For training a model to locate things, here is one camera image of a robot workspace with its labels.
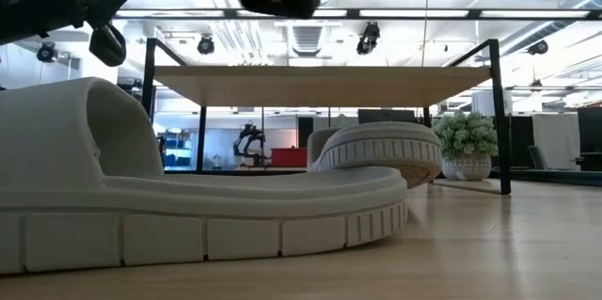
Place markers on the white foam slide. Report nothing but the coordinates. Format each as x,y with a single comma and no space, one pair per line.
381,147
141,196

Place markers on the grey office chair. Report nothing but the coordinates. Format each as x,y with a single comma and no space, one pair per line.
537,156

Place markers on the black cabinet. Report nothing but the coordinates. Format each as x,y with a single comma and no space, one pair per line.
590,135

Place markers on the black background robot arm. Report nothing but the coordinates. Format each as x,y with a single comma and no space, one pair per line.
249,142

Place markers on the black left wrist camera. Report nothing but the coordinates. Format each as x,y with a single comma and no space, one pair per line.
108,46

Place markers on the white partition panel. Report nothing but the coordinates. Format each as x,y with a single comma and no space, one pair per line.
557,140

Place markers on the dark background monitor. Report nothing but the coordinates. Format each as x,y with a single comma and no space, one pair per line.
385,115

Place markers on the wooden shelf black metal frame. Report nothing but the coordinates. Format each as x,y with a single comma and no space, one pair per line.
320,86

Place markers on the black ceiling spotlight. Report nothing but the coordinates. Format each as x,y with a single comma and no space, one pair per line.
206,45
47,52
368,39
538,47

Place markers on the green plant in white pot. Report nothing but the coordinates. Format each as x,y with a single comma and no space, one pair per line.
465,145

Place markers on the ceiling air vent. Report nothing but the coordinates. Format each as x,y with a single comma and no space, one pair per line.
306,40

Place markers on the red box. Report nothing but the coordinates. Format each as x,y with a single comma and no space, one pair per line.
288,157

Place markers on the blue storage rack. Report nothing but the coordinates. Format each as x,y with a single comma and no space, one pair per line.
178,149

